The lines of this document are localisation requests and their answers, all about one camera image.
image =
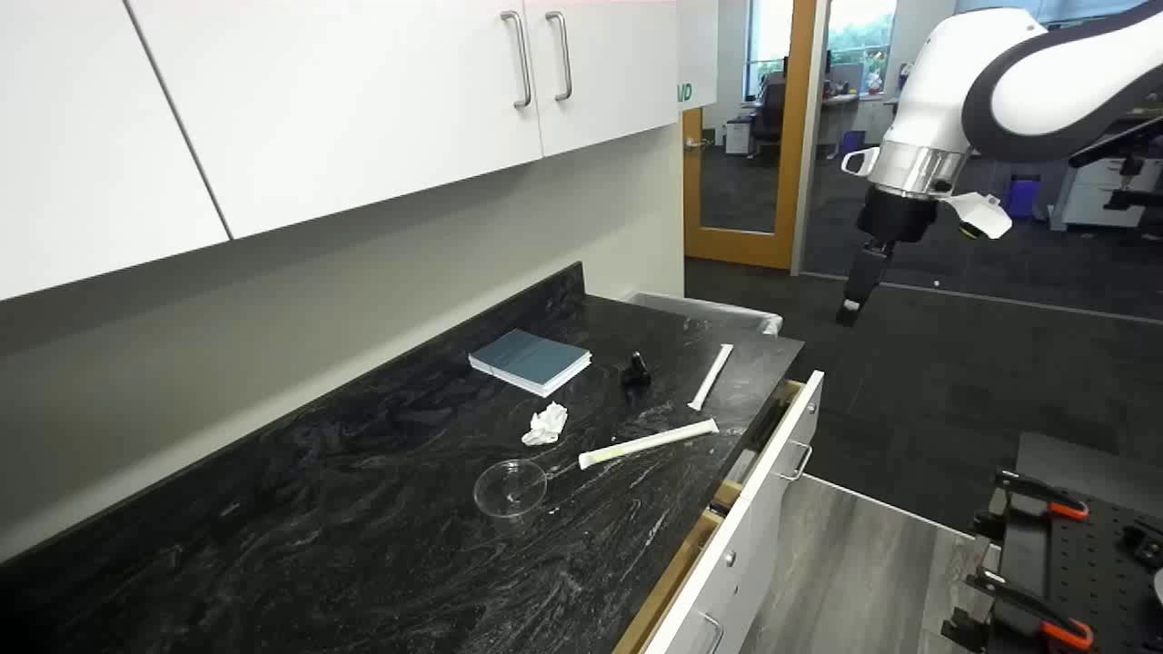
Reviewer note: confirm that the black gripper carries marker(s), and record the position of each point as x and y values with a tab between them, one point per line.
894	218

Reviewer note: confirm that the white drawer with wooden sides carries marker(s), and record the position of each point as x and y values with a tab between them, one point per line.
728	582
793	421

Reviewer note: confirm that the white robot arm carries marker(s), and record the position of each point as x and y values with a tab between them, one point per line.
967	73

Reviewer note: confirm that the grey trash bin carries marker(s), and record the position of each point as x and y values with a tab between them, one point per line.
715	308

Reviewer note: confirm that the blue bin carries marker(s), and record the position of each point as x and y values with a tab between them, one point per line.
1025	201
853	146

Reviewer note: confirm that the white stick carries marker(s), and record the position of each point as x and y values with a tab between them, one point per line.
715	374

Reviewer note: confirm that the wooden framed glass door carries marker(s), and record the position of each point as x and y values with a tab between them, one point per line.
793	119

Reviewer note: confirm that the dark office chair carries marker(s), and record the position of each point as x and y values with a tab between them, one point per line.
768	119

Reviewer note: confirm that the small black clip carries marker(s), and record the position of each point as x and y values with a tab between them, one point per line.
635	373

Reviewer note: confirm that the white machine base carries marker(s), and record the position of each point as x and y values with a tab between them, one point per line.
1094	192

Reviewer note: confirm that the black clamp with orange grip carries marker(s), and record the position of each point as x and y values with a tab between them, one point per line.
1031	612
1031	491

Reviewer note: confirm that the white upper cabinet door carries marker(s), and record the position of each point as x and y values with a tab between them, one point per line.
338	94
619	60
83	119

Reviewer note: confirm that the blue grey book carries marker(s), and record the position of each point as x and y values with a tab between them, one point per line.
527	358

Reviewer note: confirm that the crumpled white paper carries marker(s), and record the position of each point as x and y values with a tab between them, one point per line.
545	421

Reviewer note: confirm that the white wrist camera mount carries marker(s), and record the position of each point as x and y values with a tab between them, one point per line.
983	216

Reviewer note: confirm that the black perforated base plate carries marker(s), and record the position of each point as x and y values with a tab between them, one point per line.
1111	584

